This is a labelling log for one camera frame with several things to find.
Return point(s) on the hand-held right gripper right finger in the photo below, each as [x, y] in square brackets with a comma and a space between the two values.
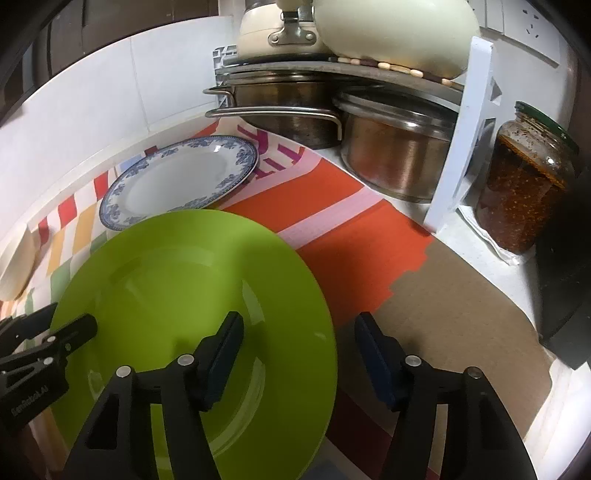
[376, 364]

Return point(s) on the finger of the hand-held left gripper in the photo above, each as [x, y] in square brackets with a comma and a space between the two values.
[27, 323]
[74, 334]

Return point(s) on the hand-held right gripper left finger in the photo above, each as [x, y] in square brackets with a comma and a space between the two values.
[226, 355]

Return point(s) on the green plate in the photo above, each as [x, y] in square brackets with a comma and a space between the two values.
[161, 286]

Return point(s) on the red bowl with cream outside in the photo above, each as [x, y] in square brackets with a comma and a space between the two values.
[16, 267]

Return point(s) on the brown cardboard sheet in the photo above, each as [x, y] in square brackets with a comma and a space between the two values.
[461, 314]

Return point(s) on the white cloth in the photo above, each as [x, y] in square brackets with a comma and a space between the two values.
[503, 256]

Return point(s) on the colourful striped mat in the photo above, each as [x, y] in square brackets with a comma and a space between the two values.
[332, 194]

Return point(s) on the blue patterned white plate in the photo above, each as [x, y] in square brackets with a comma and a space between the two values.
[180, 180]

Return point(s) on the black appliance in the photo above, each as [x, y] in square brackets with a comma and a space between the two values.
[568, 286]

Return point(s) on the small steel pot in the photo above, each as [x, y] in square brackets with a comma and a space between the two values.
[392, 157]

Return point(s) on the white corner rack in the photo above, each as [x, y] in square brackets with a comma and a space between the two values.
[461, 152]

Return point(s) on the glass jar of chili sauce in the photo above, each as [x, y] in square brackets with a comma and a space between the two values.
[521, 184]

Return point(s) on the steel pot lid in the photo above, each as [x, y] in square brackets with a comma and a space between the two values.
[397, 108]

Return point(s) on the wooden bead trivet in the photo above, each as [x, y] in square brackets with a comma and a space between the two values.
[413, 70]

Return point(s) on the cream kettle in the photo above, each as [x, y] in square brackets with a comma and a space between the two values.
[258, 32]

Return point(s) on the large cream cooker lid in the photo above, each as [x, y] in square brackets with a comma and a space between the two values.
[392, 32]

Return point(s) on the white wall socket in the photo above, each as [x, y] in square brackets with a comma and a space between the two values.
[531, 23]

